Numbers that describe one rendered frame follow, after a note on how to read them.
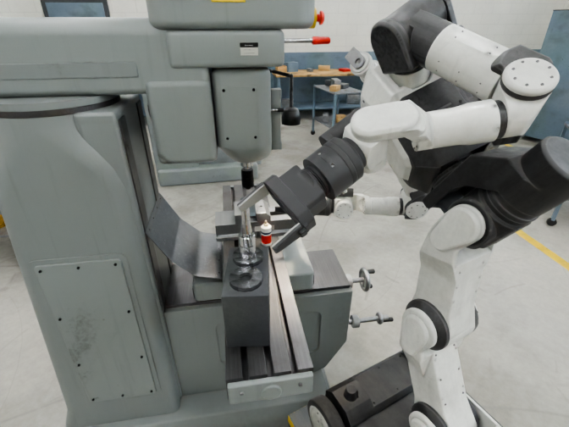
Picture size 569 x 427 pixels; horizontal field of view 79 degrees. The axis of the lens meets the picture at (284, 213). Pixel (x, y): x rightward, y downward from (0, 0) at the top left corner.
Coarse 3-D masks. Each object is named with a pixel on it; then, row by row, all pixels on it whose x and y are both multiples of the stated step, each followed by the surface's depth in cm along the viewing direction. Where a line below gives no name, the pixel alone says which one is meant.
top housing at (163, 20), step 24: (168, 0) 90; (192, 0) 90; (216, 0) 91; (240, 0) 92; (264, 0) 93; (288, 0) 94; (312, 0) 97; (168, 24) 92; (192, 24) 93; (216, 24) 94; (240, 24) 95; (264, 24) 96; (288, 24) 97; (312, 24) 102
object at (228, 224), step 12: (216, 216) 146; (228, 216) 146; (240, 216) 139; (252, 216) 149; (276, 216) 146; (288, 216) 146; (216, 228) 140; (228, 228) 141; (240, 228) 142; (252, 228) 143; (276, 228) 145; (288, 228) 146; (216, 240) 142; (228, 240) 142
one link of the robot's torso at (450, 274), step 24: (456, 216) 75; (480, 216) 71; (432, 240) 82; (456, 240) 76; (432, 264) 88; (456, 264) 81; (480, 264) 86; (432, 288) 91; (456, 288) 85; (432, 312) 91; (456, 312) 89; (456, 336) 91
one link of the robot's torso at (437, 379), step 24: (408, 312) 95; (408, 336) 96; (432, 336) 89; (408, 360) 106; (432, 360) 97; (456, 360) 101; (432, 384) 100; (456, 384) 101; (432, 408) 101; (456, 408) 100
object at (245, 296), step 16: (256, 256) 99; (240, 272) 93; (256, 272) 93; (224, 288) 89; (240, 288) 87; (256, 288) 89; (224, 304) 87; (240, 304) 88; (256, 304) 88; (224, 320) 90; (240, 320) 90; (256, 320) 91; (240, 336) 93; (256, 336) 94
